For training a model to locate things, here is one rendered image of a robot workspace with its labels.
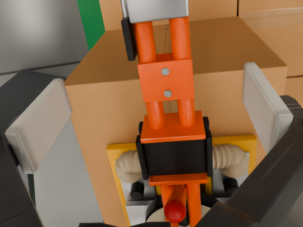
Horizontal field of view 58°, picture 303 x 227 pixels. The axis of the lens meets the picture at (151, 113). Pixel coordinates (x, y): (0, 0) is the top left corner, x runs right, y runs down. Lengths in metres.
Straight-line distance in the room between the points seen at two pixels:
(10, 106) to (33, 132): 1.19
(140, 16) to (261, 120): 0.18
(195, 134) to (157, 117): 0.05
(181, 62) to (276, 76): 0.24
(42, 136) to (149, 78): 0.17
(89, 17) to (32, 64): 0.43
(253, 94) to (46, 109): 0.13
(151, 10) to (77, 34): 1.23
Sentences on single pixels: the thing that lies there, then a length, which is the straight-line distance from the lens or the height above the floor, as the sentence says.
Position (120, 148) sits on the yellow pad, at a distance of 0.54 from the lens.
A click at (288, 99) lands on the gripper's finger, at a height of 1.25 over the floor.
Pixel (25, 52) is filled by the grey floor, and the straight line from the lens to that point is 1.66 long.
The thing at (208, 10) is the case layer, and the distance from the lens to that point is 0.86.
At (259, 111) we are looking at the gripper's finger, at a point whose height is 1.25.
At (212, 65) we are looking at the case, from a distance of 0.51.
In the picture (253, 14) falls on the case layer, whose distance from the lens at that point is 0.89.
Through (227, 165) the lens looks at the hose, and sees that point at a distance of 0.48.
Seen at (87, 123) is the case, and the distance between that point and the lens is 0.55.
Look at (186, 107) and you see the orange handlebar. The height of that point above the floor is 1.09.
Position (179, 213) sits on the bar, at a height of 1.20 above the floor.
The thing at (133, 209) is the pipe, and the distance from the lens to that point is 0.62.
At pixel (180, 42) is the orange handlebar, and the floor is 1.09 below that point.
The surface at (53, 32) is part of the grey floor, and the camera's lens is 1.55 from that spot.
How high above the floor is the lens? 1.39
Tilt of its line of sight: 59 degrees down
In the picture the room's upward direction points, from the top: 172 degrees counter-clockwise
